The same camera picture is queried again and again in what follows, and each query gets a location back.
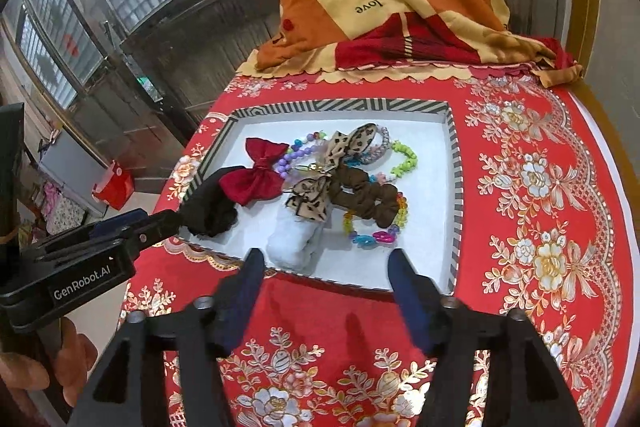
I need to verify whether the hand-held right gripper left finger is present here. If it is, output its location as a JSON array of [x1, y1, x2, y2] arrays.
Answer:
[[65, 248, 266, 427]]

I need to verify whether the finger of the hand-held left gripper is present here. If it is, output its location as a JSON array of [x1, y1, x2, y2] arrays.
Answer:
[[37, 211, 183, 260], [47, 209, 150, 248]]

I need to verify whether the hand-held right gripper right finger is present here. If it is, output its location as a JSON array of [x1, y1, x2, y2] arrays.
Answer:
[[387, 249, 586, 427]]

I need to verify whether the black cloth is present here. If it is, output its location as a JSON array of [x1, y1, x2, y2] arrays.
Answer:
[[180, 166, 242, 239]]

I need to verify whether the colourful plastic chain bracelet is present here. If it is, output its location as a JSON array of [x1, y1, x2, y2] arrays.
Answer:
[[342, 192, 410, 249]]

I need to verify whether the red satin bow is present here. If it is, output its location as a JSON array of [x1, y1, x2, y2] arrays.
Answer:
[[219, 138, 288, 208]]

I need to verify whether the brown scrunchie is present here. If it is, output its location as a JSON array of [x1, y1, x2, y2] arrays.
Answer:
[[332, 164, 401, 229]]

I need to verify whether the striped edge white tray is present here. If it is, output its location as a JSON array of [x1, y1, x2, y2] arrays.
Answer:
[[177, 98, 463, 297]]

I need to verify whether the purple bead necklace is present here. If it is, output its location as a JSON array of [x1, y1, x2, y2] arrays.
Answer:
[[274, 132, 323, 180]]

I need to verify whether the green bead bracelet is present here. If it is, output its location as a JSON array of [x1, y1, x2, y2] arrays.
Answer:
[[390, 139, 420, 178]]

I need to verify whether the leopard print ribbon bow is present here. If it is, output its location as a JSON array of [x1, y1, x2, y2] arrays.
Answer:
[[324, 123, 383, 172]]

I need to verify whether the person's left hand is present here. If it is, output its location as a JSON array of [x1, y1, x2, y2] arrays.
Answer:
[[0, 317, 98, 413]]

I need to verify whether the red bag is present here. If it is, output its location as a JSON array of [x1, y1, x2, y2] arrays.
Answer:
[[92, 161, 136, 210]]

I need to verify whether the pink floral cloth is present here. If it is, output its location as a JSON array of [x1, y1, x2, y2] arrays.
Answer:
[[42, 182, 78, 235]]

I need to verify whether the red floral tablecloth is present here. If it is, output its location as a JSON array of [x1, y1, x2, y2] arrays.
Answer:
[[120, 74, 636, 427]]

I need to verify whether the yellow scalloped cloth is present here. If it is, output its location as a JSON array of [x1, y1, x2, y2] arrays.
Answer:
[[236, 56, 546, 84]]

